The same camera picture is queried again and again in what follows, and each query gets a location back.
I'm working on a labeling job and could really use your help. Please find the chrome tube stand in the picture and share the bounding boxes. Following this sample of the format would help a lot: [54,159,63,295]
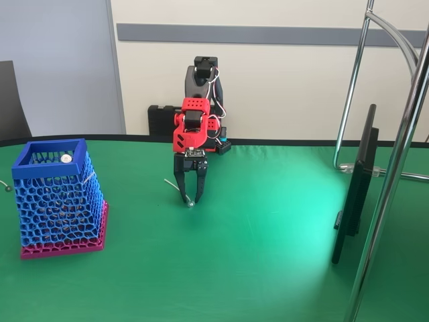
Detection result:
[332,0,429,322]

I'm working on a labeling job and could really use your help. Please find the clear plastic clip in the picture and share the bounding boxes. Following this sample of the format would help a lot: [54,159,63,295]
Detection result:
[339,162,386,178]

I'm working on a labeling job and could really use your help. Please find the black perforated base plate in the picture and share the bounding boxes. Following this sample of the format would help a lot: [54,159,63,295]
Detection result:
[214,139,233,155]

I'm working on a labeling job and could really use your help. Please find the black monitor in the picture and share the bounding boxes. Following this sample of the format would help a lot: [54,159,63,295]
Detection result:
[330,103,380,266]

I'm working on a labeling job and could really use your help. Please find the black plastic case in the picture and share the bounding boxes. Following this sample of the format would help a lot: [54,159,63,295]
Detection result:
[147,105,184,137]

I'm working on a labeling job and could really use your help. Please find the grey wall rail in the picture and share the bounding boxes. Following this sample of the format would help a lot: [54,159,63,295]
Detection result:
[116,22,426,48]

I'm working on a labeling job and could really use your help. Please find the grey door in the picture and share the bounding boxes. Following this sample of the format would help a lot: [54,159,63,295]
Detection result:
[0,0,127,138]

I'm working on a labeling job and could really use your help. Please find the green cloth with black border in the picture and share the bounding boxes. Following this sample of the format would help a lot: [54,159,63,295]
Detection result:
[0,133,429,322]

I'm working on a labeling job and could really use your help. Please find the blue mesh basket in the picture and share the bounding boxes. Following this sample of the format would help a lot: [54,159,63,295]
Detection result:
[11,138,103,248]

